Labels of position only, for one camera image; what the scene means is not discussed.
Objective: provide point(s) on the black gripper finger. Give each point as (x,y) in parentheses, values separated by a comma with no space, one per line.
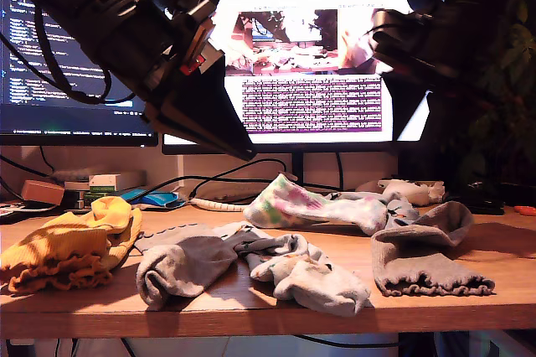
(400,101)

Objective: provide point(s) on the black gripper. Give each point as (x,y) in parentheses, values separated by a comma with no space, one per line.
(155,47)

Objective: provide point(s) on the yellow ribbed frilly sock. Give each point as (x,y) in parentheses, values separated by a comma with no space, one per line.
(113,212)
(54,244)

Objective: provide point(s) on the pastel tie-dye sock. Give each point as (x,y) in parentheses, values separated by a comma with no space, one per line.
(301,206)

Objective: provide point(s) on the grey frilly cuff sock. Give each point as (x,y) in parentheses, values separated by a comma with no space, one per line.
(180,269)
(427,256)

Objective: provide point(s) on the pale toucan print sock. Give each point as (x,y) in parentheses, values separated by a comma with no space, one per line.
(400,210)
(322,290)

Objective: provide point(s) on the white screen monitor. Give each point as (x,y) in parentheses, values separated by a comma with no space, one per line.
(318,105)

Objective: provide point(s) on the green leafy houseplant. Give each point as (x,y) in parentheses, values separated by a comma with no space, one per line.
(502,122)

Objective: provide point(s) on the black monitor stand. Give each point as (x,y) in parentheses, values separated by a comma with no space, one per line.
(297,166)

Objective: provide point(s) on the white and green box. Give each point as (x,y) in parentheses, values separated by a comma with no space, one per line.
(102,183)

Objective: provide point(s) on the black flat object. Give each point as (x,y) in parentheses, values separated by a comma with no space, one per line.
(486,206)

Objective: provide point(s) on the dark green box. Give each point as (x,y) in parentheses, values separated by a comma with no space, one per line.
(94,200)

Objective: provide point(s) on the dark code monitor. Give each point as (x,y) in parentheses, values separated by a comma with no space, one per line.
(42,122)

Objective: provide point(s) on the small orange object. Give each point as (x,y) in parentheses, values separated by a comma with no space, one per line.
(525,210)

